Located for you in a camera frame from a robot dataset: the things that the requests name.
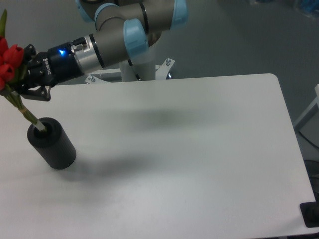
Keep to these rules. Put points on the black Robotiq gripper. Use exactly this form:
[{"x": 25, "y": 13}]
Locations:
[{"x": 47, "y": 69}]

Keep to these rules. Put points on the red tulip bouquet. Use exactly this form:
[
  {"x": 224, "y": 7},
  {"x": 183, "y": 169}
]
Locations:
[{"x": 13, "y": 72}]

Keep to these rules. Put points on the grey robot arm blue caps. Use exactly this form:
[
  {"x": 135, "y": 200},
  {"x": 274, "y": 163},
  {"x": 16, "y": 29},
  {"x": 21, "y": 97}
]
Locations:
[{"x": 123, "y": 32}]

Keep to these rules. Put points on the black ribbed cylindrical vase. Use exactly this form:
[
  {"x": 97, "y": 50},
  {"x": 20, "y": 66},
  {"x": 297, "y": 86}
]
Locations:
[{"x": 53, "y": 145}]

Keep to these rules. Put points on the black device at table edge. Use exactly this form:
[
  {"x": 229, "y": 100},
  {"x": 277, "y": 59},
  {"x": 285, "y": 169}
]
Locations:
[{"x": 310, "y": 213}]

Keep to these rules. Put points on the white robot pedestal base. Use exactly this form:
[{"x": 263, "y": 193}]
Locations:
[{"x": 141, "y": 68}]

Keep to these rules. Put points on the white furniture frame right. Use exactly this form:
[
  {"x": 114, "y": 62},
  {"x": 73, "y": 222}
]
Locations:
[{"x": 308, "y": 113}]

